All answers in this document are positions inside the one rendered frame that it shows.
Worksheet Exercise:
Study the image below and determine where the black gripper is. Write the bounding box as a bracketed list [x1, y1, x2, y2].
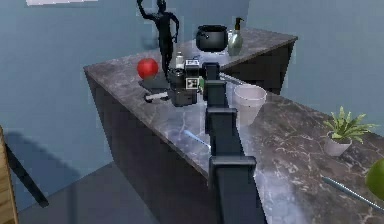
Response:
[144, 67, 200, 108]

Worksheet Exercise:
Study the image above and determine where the black human figure statue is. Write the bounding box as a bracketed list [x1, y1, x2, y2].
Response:
[136, 0, 181, 91]

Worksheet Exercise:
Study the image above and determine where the dark marble top kitchen counter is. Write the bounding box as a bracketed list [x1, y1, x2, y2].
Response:
[82, 49, 384, 224]
[175, 26, 299, 96]

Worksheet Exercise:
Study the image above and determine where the red apple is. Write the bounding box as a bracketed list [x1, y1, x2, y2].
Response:
[136, 57, 160, 81]

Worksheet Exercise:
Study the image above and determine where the small white shaker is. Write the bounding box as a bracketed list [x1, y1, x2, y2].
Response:
[175, 51, 185, 70]

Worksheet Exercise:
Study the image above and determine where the pale blue knife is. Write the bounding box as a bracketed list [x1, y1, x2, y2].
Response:
[182, 129, 212, 151]

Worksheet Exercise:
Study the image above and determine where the black cooking pot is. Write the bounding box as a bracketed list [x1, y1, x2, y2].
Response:
[195, 24, 230, 53]

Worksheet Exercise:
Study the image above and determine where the white cup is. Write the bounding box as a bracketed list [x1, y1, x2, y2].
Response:
[231, 83, 268, 127]

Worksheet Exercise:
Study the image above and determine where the grey soap dispenser bottle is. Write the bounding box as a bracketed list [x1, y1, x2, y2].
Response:
[227, 17, 245, 57]

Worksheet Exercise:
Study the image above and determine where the white window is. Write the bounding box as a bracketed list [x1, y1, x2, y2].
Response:
[25, 0, 100, 7]

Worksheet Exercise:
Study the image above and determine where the wooden table with black leg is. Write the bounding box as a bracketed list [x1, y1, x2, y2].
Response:
[0, 124, 50, 224]

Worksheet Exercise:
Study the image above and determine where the green plant in white pot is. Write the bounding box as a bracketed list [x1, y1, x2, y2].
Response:
[322, 106, 380, 158]

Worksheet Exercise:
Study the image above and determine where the grey blue utensil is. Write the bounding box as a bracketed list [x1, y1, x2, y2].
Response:
[321, 175, 384, 215]

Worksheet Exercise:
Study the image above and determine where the green apple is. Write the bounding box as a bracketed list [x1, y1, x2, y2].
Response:
[364, 157, 384, 201]

